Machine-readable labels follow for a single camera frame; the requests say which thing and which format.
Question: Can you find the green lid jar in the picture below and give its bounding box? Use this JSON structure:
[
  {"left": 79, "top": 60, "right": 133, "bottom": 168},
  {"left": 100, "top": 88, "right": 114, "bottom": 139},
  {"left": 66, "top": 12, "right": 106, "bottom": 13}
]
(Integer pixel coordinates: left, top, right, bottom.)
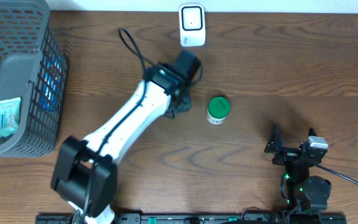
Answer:
[{"left": 206, "top": 96, "right": 231, "bottom": 124}]

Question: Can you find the blue oreo cookie pack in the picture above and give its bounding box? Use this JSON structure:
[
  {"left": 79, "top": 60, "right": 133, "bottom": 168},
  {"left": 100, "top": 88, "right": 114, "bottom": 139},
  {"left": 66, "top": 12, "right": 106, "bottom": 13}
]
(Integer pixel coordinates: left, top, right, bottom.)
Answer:
[{"left": 40, "top": 57, "right": 62, "bottom": 112}]

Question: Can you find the light green wipes packet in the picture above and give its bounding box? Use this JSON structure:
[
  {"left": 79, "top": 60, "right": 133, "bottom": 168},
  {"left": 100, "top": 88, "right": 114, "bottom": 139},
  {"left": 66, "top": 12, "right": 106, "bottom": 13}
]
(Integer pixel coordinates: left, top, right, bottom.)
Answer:
[{"left": 0, "top": 97, "right": 21, "bottom": 138}]

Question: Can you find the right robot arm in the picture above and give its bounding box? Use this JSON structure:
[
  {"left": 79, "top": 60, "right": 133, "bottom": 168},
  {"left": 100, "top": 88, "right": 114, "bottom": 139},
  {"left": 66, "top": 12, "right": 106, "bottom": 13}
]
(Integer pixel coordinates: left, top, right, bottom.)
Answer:
[{"left": 264, "top": 124, "right": 332, "bottom": 223}]

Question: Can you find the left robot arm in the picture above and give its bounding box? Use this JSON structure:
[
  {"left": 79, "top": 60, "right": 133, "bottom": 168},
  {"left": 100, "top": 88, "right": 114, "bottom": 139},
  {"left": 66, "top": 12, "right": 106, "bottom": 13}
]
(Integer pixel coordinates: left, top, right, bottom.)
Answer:
[{"left": 50, "top": 50, "right": 203, "bottom": 223}]

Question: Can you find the white barcode scanner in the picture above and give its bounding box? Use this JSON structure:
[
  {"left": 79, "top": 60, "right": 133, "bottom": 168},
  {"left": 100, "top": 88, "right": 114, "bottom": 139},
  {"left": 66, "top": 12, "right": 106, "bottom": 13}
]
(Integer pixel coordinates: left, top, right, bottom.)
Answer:
[{"left": 179, "top": 4, "right": 206, "bottom": 47}]

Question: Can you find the grey plastic mesh basket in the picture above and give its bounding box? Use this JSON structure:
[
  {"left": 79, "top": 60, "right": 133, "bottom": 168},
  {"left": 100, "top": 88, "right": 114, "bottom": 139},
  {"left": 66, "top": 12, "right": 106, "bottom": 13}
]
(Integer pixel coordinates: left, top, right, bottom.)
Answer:
[{"left": 0, "top": 0, "right": 68, "bottom": 157}]

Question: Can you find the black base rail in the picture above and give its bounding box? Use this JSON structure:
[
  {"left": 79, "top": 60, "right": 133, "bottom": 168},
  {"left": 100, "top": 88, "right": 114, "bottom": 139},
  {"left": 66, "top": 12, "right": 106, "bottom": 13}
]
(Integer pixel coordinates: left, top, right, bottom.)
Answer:
[{"left": 35, "top": 212, "right": 347, "bottom": 224}]

